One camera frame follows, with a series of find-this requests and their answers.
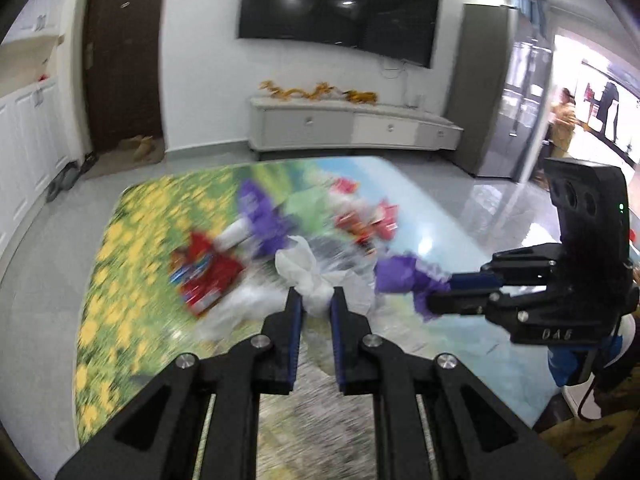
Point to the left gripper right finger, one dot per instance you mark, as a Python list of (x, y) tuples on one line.
[(433, 418)]

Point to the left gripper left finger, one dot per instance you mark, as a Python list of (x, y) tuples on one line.
[(198, 418)]

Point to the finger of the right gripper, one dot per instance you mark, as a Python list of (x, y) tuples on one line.
[(462, 302), (472, 281)]

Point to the red snack bag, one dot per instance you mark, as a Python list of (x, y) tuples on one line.
[(202, 273), (366, 223)]

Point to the white plastic bag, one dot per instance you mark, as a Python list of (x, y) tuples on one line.
[(298, 266)]

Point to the blue white sleeve forearm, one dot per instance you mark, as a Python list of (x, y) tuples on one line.
[(610, 363)]

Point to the person in yellow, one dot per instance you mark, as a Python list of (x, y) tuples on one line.
[(563, 124)]

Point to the clear plastic wrap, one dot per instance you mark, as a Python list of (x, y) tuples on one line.
[(251, 301)]

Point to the grey refrigerator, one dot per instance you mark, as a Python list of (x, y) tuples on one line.
[(502, 68)]

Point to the purple snack wrapper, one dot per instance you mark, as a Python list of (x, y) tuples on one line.
[(269, 228)]

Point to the golden ornament right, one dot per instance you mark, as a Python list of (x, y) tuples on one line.
[(360, 97)]

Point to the golden dragon ornament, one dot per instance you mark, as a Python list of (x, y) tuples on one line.
[(321, 91)]

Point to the white tv cabinet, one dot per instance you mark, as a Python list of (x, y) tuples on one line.
[(338, 125)]

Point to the grey slippers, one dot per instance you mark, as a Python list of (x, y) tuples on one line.
[(64, 181)]

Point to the brown door mat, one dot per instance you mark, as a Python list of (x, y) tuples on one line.
[(119, 160)]

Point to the tan boots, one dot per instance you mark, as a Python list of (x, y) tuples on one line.
[(141, 146)]

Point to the white shoe cabinet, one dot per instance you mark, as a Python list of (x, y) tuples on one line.
[(34, 148)]

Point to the dark brown entrance door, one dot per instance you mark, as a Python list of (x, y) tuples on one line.
[(121, 40)]

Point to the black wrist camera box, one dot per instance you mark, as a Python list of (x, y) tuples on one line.
[(592, 204)]

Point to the wall mounted black television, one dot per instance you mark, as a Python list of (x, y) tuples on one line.
[(404, 30)]

